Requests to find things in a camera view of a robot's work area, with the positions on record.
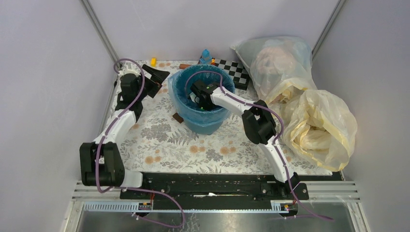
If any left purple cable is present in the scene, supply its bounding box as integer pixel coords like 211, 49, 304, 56
95, 58, 187, 229

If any blue plastic trash bag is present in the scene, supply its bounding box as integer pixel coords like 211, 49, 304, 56
168, 65, 235, 124

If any teal plastic trash bin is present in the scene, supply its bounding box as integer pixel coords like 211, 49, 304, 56
184, 119, 223, 135

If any floral table mat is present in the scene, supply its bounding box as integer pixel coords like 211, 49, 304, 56
92, 60, 332, 175

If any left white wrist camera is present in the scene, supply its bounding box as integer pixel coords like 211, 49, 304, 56
118, 63, 141, 77

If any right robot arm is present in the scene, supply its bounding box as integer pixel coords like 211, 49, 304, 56
190, 80, 297, 199

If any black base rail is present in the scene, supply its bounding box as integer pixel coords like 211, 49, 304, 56
88, 172, 343, 212

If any clear stuffed trash bag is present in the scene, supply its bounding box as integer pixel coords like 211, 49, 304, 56
231, 36, 317, 103

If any yellow plastic trash bag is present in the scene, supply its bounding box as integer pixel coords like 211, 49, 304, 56
267, 87, 358, 172

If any brown wooden block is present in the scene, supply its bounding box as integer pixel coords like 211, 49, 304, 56
172, 113, 184, 124

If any brown cylinder piece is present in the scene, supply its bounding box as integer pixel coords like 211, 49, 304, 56
179, 64, 191, 70

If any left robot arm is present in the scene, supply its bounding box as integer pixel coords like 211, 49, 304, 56
79, 64, 170, 199

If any blue toy figure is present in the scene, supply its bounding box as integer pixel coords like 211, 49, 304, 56
199, 49, 214, 64

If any yellow toy block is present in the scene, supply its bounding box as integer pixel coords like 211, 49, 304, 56
150, 58, 157, 67

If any black white checkerboard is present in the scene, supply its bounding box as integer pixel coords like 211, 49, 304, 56
213, 58, 250, 90

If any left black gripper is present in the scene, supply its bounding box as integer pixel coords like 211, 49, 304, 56
136, 64, 170, 101

